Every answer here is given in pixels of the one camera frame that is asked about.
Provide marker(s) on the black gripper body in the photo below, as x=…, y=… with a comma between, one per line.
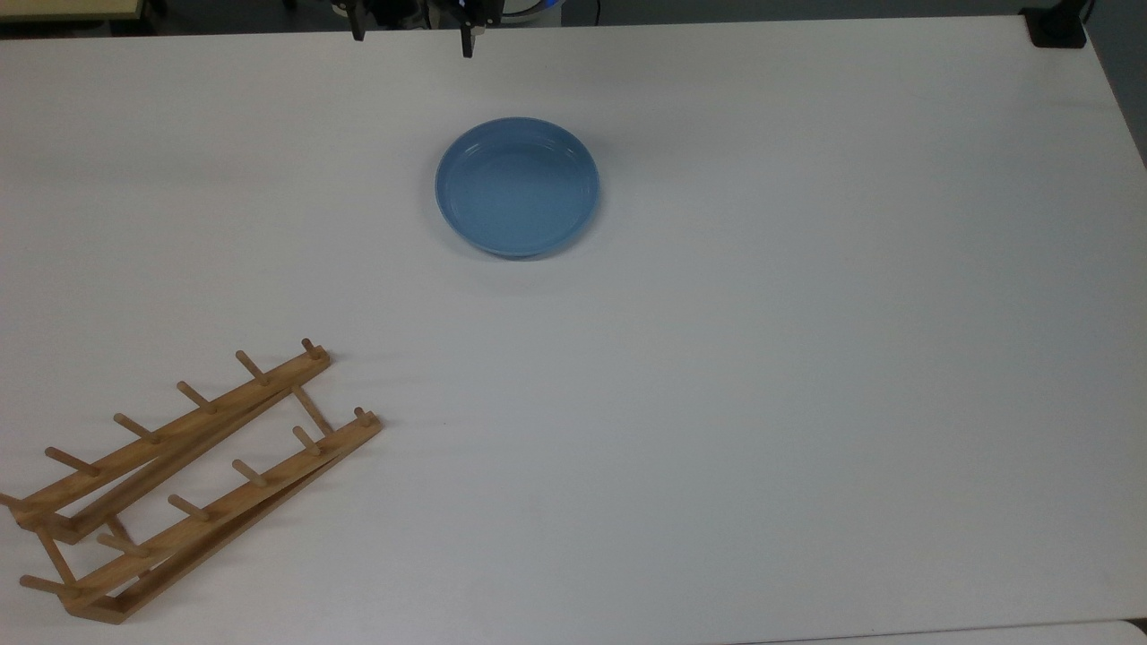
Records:
x=448, y=9

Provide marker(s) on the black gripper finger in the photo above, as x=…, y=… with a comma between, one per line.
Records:
x=467, y=43
x=357, y=29

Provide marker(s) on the blue round plate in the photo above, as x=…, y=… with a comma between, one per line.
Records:
x=517, y=188

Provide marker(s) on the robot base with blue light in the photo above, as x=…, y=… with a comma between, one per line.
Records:
x=530, y=8

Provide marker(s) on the wooden plate rack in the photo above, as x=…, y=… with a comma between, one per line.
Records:
x=193, y=475

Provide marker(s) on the beige wooden desk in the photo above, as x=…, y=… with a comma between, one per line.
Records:
x=67, y=8

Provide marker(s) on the black table clamp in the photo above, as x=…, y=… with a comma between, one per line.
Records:
x=1056, y=25

